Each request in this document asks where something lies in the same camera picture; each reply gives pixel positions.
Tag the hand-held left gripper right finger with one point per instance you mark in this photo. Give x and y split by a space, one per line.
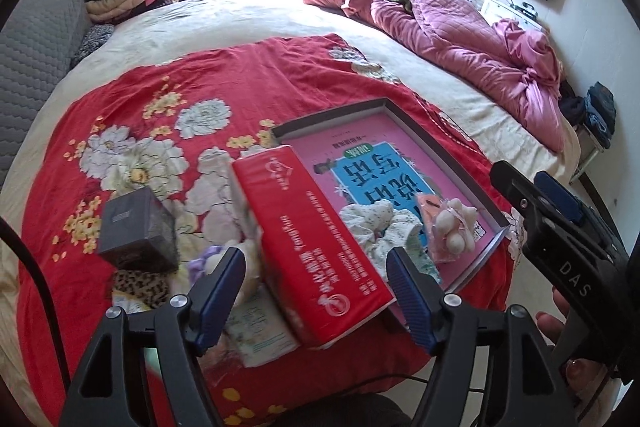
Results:
410 297

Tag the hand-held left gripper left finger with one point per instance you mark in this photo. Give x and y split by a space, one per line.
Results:
220 297

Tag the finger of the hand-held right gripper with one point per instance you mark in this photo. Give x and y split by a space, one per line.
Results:
512 184
560 194

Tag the purple scrunchie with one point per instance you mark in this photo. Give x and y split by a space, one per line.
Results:
202 259

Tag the white plush toy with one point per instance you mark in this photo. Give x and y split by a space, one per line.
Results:
249 257

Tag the white floral tissue packet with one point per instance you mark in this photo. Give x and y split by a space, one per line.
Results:
260 327

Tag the bag of white balls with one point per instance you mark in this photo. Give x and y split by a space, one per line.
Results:
452 232

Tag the floral fabric scrunchie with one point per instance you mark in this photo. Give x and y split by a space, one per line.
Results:
375 219

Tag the grey tray box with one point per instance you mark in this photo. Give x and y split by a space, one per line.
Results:
330 116

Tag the person's right hand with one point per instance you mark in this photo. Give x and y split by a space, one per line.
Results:
555 327

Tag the leopard print cloth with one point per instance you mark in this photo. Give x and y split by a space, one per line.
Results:
140 288

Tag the pile of dark clothes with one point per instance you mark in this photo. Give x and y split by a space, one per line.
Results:
597 107

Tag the dark square box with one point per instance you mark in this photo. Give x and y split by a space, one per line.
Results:
135 227

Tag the person's dark trousers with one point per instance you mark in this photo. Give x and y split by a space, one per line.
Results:
360 412

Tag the pink book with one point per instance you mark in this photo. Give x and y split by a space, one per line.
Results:
360 167

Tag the pink quilted comforter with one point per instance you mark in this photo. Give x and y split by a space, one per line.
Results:
450 27

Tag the white desk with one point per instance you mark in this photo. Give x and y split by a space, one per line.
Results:
500 9

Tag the red floral blanket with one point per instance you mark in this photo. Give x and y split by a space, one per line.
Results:
250 72

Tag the grey quilted headboard cushion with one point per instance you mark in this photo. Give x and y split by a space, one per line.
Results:
40 42

